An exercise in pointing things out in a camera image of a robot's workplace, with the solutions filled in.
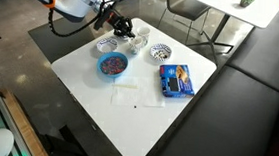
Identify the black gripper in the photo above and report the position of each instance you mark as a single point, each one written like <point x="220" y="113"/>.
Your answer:
<point x="122" y="26"/>

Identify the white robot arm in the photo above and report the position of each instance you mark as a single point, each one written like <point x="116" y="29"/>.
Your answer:
<point x="76" y="10"/>

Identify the patterned paper cup near bowl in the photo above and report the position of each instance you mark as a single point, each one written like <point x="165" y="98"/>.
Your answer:
<point x="135" y="45"/>

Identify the black white patterned paper bowl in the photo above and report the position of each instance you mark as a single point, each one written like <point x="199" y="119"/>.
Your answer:
<point x="107" y="45"/>

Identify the patterned paper cup far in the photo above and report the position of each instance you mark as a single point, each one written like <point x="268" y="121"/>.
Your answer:
<point x="144" y="32"/>

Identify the blue plastic bowl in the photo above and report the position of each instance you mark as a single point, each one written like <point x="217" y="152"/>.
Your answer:
<point x="111" y="54"/>

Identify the colourful beads in bowl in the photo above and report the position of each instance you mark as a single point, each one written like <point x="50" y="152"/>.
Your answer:
<point x="113" y="65"/>

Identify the cream plastic knife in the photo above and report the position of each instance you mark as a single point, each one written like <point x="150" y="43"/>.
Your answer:
<point x="125" y="86"/>

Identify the white paper napkin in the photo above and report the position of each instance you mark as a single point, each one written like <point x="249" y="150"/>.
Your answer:
<point x="148" y="94"/>

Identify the black chair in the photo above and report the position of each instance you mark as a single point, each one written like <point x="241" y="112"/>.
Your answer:
<point x="189" y="9"/>

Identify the blue snack box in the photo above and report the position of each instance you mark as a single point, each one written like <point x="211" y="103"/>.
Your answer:
<point x="176" y="81"/>

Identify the white side table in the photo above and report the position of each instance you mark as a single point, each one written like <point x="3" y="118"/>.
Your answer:
<point x="258" y="14"/>

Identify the dark bench sofa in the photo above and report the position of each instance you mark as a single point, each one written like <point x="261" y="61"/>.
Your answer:
<point x="235" y="115"/>

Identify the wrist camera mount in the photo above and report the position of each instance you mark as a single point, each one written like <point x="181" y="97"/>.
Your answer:
<point x="103" y="14"/>

